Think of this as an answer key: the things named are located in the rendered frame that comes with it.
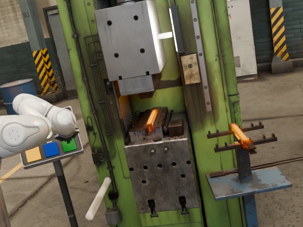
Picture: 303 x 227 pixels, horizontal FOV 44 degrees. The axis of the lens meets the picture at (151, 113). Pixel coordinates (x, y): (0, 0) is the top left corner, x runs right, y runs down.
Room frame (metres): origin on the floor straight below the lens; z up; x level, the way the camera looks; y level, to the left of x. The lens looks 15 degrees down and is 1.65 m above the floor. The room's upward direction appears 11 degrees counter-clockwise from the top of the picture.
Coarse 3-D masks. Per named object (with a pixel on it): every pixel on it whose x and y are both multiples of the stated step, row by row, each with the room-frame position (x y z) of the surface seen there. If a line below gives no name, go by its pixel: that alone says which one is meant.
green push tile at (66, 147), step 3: (72, 138) 2.04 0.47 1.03; (63, 141) 2.02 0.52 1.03; (66, 141) 2.03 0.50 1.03; (72, 141) 2.03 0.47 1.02; (63, 144) 2.02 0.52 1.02; (66, 144) 2.02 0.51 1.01; (69, 144) 2.02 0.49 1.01; (72, 144) 2.02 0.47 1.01; (75, 144) 2.02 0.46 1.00; (63, 147) 2.01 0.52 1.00; (66, 147) 2.01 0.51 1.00; (69, 147) 2.01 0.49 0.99; (72, 147) 2.01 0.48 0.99; (75, 147) 2.01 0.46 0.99; (66, 150) 2.00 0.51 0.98; (69, 150) 2.00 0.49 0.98
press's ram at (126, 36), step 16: (144, 0) 2.08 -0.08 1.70; (96, 16) 2.13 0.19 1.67; (112, 16) 2.11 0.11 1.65; (128, 16) 2.10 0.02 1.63; (144, 16) 2.08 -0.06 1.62; (112, 32) 2.12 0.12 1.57; (128, 32) 2.10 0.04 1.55; (144, 32) 2.09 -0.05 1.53; (160, 32) 2.43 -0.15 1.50; (112, 48) 2.12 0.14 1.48; (128, 48) 2.11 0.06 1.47; (144, 48) 2.09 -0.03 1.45; (160, 48) 2.28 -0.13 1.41; (112, 64) 2.12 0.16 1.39; (128, 64) 2.11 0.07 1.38; (144, 64) 2.09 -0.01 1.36; (160, 64) 2.15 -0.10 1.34; (112, 80) 2.13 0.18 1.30
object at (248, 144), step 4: (232, 124) 1.99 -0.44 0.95; (232, 128) 1.96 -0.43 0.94; (236, 128) 1.91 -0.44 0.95; (236, 132) 1.86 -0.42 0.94; (240, 132) 1.84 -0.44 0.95; (240, 136) 1.78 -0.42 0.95; (244, 136) 1.77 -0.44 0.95; (244, 140) 1.73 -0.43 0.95; (248, 140) 1.70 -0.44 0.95; (244, 144) 1.69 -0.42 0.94; (248, 144) 1.66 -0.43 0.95; (252, 144) 1.65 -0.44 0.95; (248, 148) 1.66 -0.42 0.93; (252, 148) 1.60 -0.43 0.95; (252, 152) 1.60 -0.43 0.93; (256, 152) 1.60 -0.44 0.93
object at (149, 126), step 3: (153, 111) 2.38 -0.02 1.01; (156, 111) 2.39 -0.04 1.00; (153, 114) 2.30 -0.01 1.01; (150, 117) 2.25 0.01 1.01; (153, 117) 2.24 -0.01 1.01; (150, 120) 2.18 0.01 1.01; (147, 123) 2.13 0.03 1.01; (150, 123) 2.12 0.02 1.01; (144, 126) 2.05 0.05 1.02; (147, 126) 2.04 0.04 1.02; (150, 126) 2.08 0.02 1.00; (144, 129) 2.01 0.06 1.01; (147, 129) 2.03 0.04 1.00; (150, 129) 2.08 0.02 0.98; (147, 132) 2.01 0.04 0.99; (147, 135) 2.01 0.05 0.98
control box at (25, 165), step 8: (72, 112) 2.13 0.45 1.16; (80, 144) 2.03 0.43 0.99; (24, 152) 1.98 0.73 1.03; (40, 152) 1.99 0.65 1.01; (72, 152) 2.00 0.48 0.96; (80, 152) 2.04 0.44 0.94; (24, 160) 1.95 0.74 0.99; (40, 160) 1.96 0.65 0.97; (48, 160) 1.97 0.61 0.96; (56, 160) 2.03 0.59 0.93; (24, 168) 1.97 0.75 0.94
